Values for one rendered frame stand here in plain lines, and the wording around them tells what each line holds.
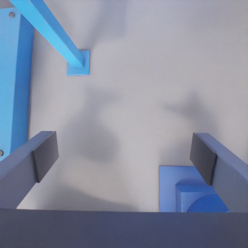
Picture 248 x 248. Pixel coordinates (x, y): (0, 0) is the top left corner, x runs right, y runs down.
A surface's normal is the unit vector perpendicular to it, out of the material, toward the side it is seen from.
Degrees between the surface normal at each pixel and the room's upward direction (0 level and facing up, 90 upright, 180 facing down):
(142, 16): 0
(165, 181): 0
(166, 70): 0
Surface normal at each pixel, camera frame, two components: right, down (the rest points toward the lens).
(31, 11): 0.00, 0.99
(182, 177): -0.12, -0.11
